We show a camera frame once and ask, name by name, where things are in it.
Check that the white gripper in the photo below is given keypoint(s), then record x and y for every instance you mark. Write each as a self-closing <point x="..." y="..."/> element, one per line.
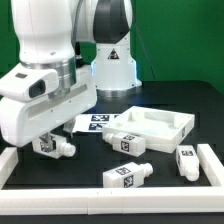
<point x="22" y="122"/>

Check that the white square table top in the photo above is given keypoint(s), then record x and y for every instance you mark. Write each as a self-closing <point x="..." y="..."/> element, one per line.
<point x="162" y="130"/>

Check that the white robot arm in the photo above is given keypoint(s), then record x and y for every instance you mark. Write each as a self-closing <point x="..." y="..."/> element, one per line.
<point x="48" y="30"/>

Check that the paper sheet with tags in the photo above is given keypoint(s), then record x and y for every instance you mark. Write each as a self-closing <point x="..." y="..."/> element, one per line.
<point x="92" y="122"/>

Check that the white U-shaped fence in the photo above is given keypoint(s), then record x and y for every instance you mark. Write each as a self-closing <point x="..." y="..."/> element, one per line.
<point x="123" y="201"/>

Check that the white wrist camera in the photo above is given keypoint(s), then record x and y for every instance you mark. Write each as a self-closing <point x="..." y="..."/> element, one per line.
<point x="26" y="84"/>

